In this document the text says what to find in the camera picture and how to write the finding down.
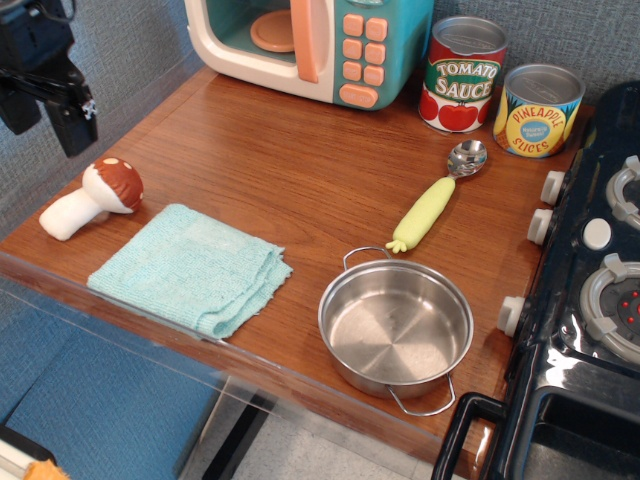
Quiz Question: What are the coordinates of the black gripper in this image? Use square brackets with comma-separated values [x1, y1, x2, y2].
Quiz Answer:
[0, 1, 98, 157]

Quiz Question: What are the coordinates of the plush brown white mushroom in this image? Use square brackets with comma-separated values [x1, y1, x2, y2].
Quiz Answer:
[39, 157, 144, 241]

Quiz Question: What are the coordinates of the stainless steel pot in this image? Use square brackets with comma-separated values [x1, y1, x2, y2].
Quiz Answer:
[318, 249, 474, 416]

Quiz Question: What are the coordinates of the light blue folded towel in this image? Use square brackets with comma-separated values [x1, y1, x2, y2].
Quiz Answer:
[87, 204, 293, 339]

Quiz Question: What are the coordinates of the toy microwave teal and cream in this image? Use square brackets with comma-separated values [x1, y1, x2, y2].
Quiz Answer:
[185, 0, 434, 111]

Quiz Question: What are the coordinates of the orange plush object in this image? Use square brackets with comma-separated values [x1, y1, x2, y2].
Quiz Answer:
[22, 460, 70, 480]

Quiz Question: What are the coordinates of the tomato sauce can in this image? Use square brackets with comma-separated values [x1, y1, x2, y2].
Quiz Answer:
[419, 16, 508, 133]

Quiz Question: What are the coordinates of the pineapple slices can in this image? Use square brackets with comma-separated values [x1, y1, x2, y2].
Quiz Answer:
[493, 64, 585, 159]

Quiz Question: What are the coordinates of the black toy stove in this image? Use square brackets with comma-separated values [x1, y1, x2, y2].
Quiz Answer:
[432, 81, 639, 479]

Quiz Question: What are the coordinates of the black braided cable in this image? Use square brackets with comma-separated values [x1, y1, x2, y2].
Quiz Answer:
[27, 0, 77, 25]

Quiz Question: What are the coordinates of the spoon with green handle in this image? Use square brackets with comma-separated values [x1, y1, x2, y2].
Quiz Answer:
[385, 140, 488, 254]

